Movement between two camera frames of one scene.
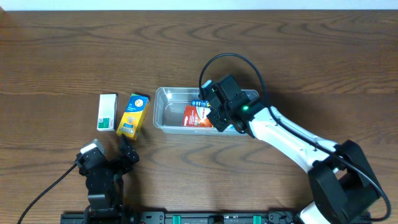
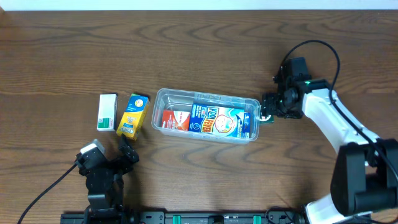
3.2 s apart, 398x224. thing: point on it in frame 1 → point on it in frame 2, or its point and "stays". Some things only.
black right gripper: [218, 115] → [268, 106]
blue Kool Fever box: [204, 103] → [220, 121]
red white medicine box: [196, 116] → [178, 120]
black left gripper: [116, 163] stays
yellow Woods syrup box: [134, 116] stays
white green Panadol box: [107, 112] stays
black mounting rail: [183, 218] stays
